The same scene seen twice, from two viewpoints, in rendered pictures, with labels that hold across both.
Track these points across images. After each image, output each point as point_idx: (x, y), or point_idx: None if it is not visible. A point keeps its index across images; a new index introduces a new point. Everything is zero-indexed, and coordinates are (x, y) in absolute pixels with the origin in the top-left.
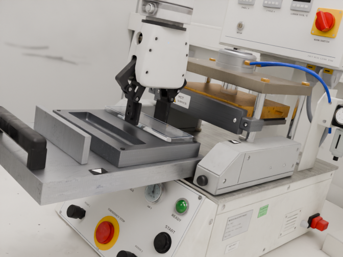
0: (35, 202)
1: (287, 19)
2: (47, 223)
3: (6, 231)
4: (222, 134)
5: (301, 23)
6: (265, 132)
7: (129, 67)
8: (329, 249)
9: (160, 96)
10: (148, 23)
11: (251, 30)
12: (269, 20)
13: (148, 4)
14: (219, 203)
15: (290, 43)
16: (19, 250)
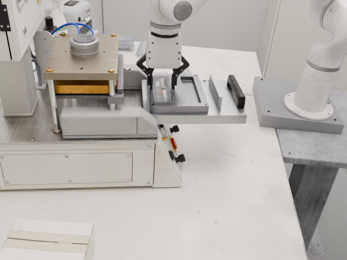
0: (190, 198)
1: (31, 2)
2: (191, 179)
3: (216, 179)
4: (40, 123)
5: (34, 0)
6: (34, 92)
7: (184, 57)
8: None
9: (151, 75)
10: (179, 32)
11: (27, 27)
12: (28, 10)
13: (180, 23)
14: None
15: (35, 18)
16: (213, 165)
